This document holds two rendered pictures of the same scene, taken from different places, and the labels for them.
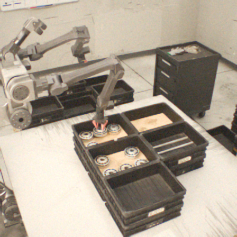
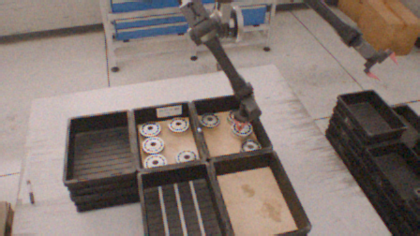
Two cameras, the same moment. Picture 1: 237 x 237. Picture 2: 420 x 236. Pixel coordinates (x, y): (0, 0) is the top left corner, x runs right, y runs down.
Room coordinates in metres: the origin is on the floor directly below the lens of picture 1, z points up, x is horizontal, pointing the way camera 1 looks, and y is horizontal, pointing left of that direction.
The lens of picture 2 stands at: (1.96, -1.07, 2.06)
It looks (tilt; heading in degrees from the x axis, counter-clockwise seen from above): 44 degrees down; 101
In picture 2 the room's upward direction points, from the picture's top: 1 degrees clockwise
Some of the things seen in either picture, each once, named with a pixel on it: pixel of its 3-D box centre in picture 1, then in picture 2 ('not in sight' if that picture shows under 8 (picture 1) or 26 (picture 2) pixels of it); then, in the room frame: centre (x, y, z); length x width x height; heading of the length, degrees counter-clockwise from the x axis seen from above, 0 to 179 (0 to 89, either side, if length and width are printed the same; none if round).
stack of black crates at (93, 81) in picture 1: (98, 94); not in sight; (3.39, 0.25, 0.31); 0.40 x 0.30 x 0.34; 117
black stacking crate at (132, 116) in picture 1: (152, 122); (255, 200); (2.00, -0.26, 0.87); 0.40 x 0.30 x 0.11; 116
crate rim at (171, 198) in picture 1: (144, 186); (99, 144); (1.28, -0.16, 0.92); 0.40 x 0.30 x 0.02; 116
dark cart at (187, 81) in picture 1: (183, 84); not in sight; (3.43, -0.80, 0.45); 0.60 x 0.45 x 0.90; 117
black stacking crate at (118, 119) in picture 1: (103, 136); (229, 132); (1.82, 0.10, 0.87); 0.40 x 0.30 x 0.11; 116
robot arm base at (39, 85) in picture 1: (39, 85); not in sight; (1.51, 0.43, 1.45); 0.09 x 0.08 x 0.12; 27
